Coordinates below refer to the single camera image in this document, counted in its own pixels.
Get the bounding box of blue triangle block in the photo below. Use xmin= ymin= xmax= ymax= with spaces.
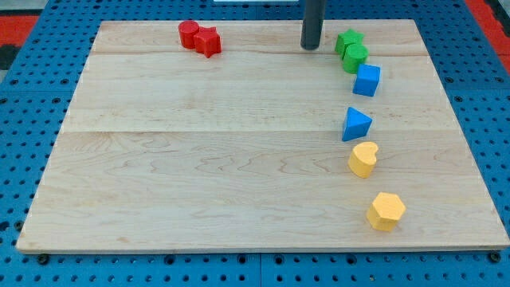
xmin=341 ymin=107 xmax=372 ymax=141

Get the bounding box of light wooden board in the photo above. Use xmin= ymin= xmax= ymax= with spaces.
xmin=17 ymin=20 xmax=509 ymax=254

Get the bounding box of yellow heart block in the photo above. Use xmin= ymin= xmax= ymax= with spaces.
xmin=347 ymin=141 xmax=379 ymax=179

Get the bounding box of red star block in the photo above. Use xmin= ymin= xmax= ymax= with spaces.
xmin=194 ymin=26 xmax=222 ymax=58

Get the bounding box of blue cube block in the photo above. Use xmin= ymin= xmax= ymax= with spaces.
xmin=352 ymin=64 xmax=381 ymax=96

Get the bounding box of red cylinder block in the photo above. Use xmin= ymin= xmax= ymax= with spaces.
xmin=178 ymin=20 xmax=200 ymax=49

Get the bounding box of green cylinder block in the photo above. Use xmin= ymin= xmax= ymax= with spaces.
xmin=343 ymin=44 xmax=369 ymax=74

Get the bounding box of green star block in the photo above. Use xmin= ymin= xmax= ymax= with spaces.
xmin=335 ymin=29 xmax=364 ymax=59

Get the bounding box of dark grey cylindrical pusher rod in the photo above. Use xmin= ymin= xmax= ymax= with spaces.
xmin=300 ymin=0 xmax=327 ymax=50

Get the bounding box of yellow hexagon block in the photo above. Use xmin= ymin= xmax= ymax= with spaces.
xmin=366 ymin=192 xmax=406 ymax=232

